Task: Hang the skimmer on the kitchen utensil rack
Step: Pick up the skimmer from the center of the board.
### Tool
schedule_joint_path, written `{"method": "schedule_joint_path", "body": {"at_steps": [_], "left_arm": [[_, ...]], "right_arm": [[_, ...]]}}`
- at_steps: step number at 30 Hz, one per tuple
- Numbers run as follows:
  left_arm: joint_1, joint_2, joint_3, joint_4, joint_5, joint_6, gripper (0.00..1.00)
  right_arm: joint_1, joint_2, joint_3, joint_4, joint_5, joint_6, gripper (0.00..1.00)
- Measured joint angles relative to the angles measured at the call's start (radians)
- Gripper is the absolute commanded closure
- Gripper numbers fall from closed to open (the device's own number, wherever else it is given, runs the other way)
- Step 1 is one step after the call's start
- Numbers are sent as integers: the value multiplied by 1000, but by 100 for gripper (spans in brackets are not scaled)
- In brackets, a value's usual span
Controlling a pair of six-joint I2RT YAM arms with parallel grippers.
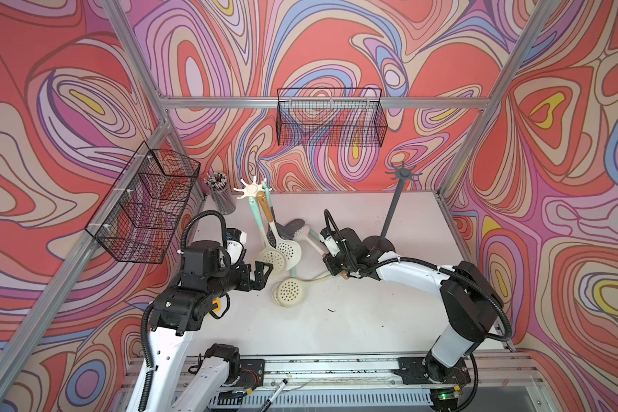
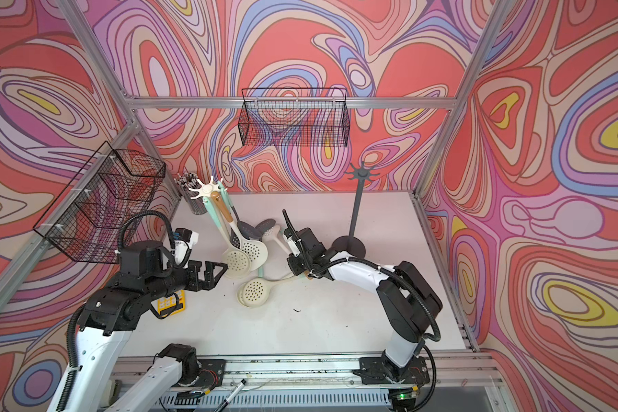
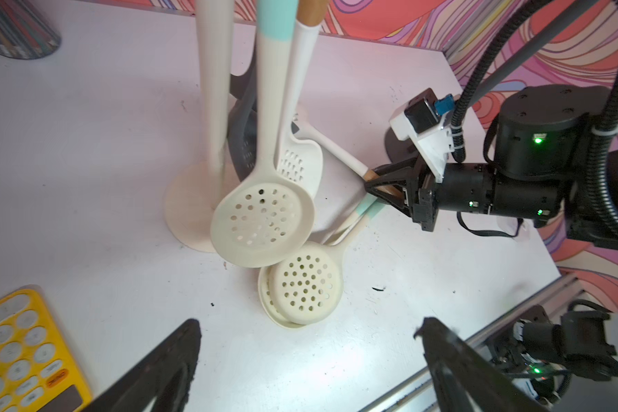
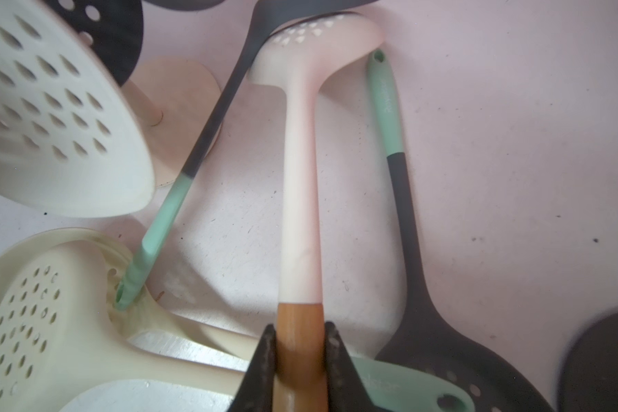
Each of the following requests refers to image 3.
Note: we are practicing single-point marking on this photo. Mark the cream slotted spoon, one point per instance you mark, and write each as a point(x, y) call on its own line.
point(308, 131)

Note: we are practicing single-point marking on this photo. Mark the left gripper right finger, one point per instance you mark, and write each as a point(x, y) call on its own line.
point(464, 381)

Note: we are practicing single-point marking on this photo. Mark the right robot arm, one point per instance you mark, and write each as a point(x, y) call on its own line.
point(546, 153)

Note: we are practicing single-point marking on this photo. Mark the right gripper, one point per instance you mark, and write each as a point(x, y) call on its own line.
point(465, 187)

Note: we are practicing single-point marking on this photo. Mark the grey skimmer mint handle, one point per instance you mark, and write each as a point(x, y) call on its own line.
point(242, 120)

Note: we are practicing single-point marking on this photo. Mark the cream utensil rack stand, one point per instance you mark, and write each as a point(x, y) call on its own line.
point(192, 197)

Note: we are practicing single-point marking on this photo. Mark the cream skimmer mint handle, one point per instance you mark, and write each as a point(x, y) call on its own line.
point(266, 217)

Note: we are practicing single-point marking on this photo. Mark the yellow calculator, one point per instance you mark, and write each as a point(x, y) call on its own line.
point(37, 369)

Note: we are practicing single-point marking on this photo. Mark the dark grey utensil rack stand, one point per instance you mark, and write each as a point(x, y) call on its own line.
point(403, 150)

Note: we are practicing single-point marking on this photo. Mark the pen holder cup with pens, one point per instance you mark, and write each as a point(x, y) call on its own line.
point(25, 33)

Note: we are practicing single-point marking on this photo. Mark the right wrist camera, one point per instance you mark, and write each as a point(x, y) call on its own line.
point(423, 121)

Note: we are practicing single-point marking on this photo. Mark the cream skimmer on table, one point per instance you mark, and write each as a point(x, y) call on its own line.
point(307, 287)

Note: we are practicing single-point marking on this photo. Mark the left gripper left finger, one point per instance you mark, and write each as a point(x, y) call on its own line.
point(162, 379)

